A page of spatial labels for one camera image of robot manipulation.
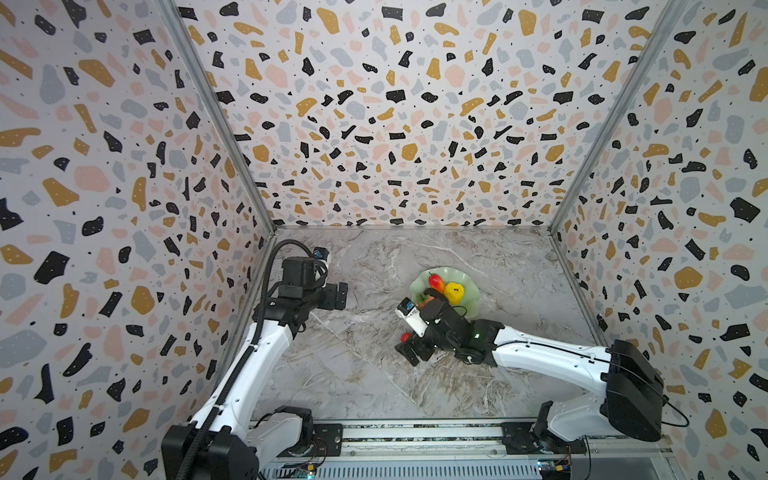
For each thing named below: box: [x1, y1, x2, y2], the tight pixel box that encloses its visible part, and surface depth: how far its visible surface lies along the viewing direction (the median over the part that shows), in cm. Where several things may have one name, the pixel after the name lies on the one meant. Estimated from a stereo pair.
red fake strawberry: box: [428, 272, 446, 294], surface depth 100 cm
